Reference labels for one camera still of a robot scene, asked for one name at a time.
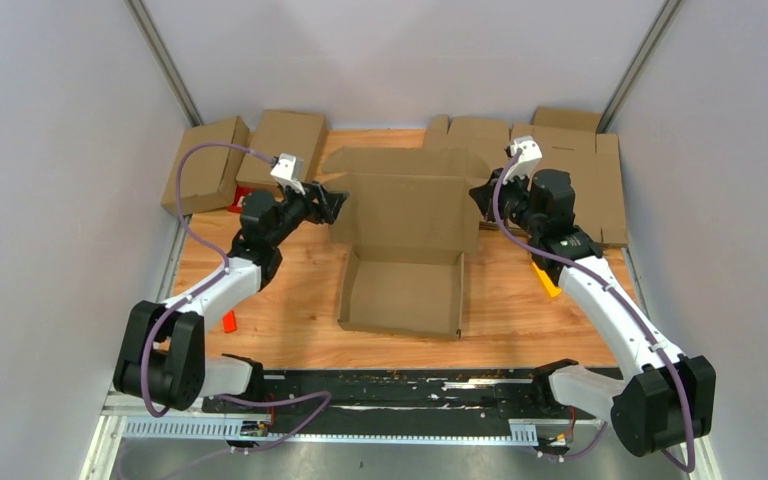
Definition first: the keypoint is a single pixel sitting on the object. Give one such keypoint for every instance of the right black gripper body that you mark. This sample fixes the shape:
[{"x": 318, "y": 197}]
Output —
[{"x": 514, "y": 208}]

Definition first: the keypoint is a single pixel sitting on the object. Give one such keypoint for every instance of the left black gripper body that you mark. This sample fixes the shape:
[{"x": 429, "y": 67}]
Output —
[{"x": 293, "y": 210}]

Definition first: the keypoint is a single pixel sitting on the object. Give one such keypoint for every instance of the cardboard box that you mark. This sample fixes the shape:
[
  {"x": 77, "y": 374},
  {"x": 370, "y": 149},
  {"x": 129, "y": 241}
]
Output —
[
  {"x": 279, "y": 131},
  {"x": 409, "y": 223},
  {"x": 208, "y": 180}
]

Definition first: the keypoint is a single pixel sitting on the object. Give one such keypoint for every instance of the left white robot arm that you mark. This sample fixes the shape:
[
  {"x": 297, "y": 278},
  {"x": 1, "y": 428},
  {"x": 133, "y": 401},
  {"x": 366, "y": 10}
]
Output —
[{"x": 163, "y": 359}]

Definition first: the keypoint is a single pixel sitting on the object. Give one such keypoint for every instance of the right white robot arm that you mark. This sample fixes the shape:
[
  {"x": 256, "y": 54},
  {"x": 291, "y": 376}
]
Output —
[{"x": 663, "y": 397}]

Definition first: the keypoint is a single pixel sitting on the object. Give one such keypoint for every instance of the folded cardboard box upright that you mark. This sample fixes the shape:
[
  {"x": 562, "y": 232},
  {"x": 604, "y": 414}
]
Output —
[{"x": 279, "y": 131}]

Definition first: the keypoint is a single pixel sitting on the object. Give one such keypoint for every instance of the red plastic block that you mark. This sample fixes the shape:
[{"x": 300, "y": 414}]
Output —
[{"x": 240, "y": 194}]

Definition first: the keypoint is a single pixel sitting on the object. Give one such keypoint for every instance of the yellow plastic wedge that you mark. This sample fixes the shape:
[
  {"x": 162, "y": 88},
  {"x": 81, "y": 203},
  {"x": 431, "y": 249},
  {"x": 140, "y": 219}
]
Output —
[{"x": 552, "y": 290}]

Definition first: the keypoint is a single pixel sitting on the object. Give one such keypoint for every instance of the orange plastic piece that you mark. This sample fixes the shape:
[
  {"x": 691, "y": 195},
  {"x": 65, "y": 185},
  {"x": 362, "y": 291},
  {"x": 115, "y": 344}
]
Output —
[{"x": 229, "y": 322}]

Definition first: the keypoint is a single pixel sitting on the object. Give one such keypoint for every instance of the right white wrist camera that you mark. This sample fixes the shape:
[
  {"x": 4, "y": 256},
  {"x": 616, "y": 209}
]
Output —
[{"x": 524, "y": 156}]

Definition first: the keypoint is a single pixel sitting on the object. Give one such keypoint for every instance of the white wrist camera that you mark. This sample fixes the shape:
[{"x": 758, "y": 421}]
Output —
[
  {"x": 524, "y": 156},
  {"x": 286, "y": 172}
]

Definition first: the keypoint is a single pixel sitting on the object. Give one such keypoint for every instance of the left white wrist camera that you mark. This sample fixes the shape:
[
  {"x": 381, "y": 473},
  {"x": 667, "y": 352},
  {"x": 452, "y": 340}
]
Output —
[{"x": 286, "y": 172}]

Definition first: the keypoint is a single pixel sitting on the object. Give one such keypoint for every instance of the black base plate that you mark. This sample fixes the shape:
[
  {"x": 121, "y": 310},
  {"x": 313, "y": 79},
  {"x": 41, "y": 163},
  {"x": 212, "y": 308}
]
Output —
[{"x": 418, "y": 402}]

